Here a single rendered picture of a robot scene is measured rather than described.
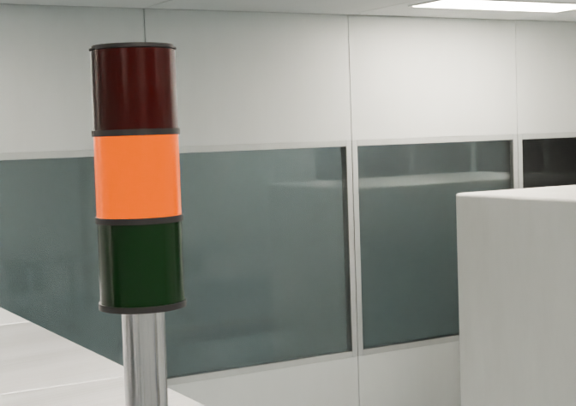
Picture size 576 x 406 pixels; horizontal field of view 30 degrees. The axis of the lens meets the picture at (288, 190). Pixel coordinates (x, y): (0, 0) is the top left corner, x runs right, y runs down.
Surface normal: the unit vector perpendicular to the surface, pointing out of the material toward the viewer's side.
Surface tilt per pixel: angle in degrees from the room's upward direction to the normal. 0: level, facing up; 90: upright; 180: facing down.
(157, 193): 90
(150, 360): 90
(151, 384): 90
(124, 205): 90
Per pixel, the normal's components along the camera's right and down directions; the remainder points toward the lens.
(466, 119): 0.49, 0.03
